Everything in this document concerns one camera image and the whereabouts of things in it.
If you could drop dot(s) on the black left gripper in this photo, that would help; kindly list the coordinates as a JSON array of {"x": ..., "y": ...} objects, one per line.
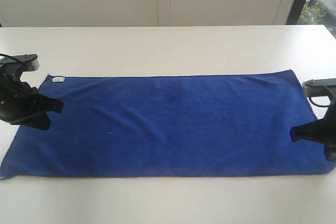
[{"x": 21, "y": 105}]

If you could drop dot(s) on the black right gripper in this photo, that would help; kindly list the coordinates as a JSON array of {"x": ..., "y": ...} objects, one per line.
[{"x": 321, "y": 131}]

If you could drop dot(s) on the blue microfiber towel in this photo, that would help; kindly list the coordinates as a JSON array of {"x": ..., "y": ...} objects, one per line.
[{"x": 188, "y": 126}]

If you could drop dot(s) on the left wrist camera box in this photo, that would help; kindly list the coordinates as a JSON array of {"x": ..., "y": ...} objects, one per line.
[{"x": 25, "y": 63}]

